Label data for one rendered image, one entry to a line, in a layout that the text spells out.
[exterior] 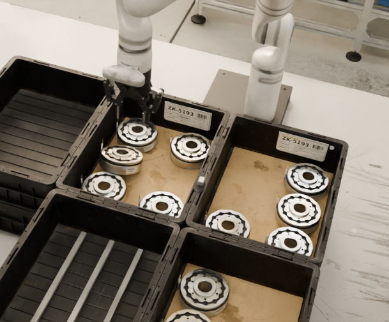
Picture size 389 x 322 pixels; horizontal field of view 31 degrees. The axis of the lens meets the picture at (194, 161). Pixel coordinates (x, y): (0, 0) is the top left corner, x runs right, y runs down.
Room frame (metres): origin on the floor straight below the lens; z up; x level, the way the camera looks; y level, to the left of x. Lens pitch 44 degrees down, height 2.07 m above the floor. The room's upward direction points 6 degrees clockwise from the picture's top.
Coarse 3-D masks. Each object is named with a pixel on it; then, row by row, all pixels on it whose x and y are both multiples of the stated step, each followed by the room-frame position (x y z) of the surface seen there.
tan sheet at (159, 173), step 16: (160, 128) 1.38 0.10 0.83; (112, 144) 1.30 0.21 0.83; (160, 144) 1.32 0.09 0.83; (144, 160) 1.25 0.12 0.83; (160, 160) 1.26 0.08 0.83; (128, 176) 1.19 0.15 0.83; (144, 176) 1.20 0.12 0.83; (160, 176) 1.20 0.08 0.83; (176, 176) 1.21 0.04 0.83; (192, 176) 1.22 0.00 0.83; (128, 192) 1.14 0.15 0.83; (144, 192) 1.14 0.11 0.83; (176, 192) 1.16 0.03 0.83
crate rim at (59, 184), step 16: (176, 96) 1.39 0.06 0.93; (224, 112) 1.35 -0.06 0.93; (96, 128) 1.24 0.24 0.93; (224, 128) 1.29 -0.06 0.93; (80, 144) 1.18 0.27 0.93; (208, 160) 1.17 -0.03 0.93; (64, 176) 1.07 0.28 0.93; (80, 192) 1.03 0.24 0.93; (192, 192) 1.08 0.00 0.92; (128, 208) 1.00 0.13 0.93; (144, 208) 1.01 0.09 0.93
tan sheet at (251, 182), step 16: (240, 160) 1.29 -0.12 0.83; (256, 160) 1.30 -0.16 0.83; (272, 160) 1.30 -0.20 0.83; (224, 176) 1.23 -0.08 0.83; (240, 176) 1.23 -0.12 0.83; (256, 176) 1.24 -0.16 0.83; (272, 176) 1.25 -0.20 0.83; (224, 192) 1.17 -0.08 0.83; (240, 192) 1.18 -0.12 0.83; (256, 192) 1.19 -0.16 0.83; (272, 192) 1.19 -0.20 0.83; (224, 208) 1.12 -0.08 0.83; (240, 208) 1.13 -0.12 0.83; (256, 208) 1.13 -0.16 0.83; (272, 208) 1.14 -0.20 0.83; (320, 208) 1.16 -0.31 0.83; (256, 224) 1.08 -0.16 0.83; (272, 224) 1.09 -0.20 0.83; (320, 224) 1.11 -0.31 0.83; (256, 240) 1.04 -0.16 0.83
